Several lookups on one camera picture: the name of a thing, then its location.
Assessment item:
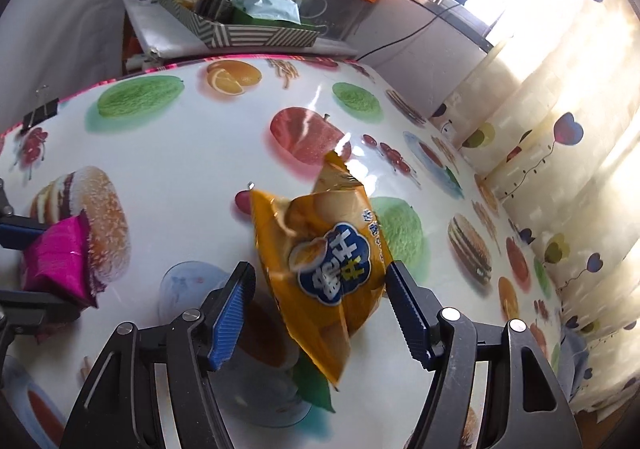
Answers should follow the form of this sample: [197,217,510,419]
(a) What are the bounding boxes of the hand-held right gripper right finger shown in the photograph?
[385,260,583,449]

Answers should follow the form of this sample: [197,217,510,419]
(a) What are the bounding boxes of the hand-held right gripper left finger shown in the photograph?
[60,260,257,449]

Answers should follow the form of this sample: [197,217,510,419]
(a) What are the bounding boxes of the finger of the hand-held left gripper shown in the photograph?
[0,288,82,345]
[0,178,51,250]

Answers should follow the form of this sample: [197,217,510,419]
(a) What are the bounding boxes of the purple snack packet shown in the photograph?
[20,211,101,308]

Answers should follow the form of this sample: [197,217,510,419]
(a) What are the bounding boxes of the orange chip bag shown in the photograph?
[249,150,396,386]

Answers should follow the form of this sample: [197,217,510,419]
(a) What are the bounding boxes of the black binder clip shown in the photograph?
[20,85,60,132]

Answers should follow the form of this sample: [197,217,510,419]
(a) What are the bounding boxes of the blue cloth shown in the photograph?
[555,329,591,410]

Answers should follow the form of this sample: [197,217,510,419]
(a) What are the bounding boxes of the food print tablecloth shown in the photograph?
[0,54,591,449]

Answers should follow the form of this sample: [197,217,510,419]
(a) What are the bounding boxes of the cream heart print curtain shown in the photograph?
[427,0,640,415]

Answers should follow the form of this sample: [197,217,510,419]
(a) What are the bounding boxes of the striped cardboard tray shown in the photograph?
[159,0,321,50]

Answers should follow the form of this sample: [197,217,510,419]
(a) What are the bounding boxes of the clear jar dark contents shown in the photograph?
[195,0,242,24]

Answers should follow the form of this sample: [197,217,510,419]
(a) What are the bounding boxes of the teal face mask pack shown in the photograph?
[232,0,303,26]

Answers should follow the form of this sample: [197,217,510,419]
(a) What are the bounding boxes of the black charger cable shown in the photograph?
[357,0,473,62]

